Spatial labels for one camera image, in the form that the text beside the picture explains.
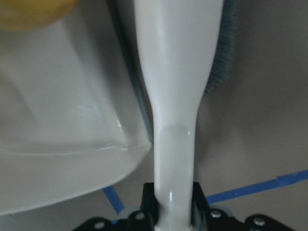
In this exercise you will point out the white hand brush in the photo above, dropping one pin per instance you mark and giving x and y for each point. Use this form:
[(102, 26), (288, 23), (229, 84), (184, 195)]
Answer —
[(185, 47)]

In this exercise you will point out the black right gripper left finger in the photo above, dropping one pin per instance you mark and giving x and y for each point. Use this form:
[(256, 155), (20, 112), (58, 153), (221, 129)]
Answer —
[(143, 219)]

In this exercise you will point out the beige plastic dustpan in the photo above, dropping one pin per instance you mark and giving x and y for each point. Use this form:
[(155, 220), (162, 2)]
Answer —
[(71, 121)]

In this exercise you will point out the yellow toy potato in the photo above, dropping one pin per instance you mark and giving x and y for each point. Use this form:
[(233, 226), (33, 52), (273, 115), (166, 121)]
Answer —
[(25, 15)]

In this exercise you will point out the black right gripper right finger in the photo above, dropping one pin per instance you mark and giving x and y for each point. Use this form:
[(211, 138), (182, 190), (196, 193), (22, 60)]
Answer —
[(206, 218)]

